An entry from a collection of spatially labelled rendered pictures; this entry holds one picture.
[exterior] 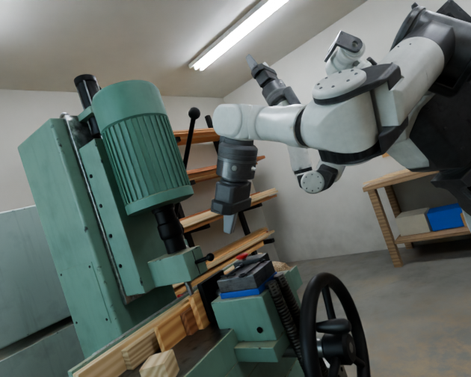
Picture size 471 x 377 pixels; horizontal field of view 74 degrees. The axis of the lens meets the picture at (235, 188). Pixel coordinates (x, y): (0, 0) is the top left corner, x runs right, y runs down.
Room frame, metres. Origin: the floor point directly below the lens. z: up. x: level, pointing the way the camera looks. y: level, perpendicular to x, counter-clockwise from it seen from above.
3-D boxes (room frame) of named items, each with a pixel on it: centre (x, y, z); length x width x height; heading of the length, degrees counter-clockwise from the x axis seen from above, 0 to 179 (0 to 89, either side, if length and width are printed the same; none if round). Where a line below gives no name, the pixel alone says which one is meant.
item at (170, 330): (0.75, 0.18, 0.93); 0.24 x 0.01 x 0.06; 147
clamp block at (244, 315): (0.70, 0.04, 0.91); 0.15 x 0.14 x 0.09; 147
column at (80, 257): (0.96, 0.44, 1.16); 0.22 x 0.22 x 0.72; 57
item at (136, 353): (0.87, 0.15, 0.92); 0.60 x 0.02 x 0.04; 147
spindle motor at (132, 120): (0.81, 0.20, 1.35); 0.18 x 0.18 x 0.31
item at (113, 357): (0.81, 0.22, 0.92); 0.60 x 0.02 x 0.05; 147
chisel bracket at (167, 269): (0.82, 0.21, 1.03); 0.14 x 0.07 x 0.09; 57
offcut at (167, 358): (0.54, 0.22, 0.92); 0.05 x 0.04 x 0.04; 83
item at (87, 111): (0.88, 0.31, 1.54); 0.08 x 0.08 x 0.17; 57
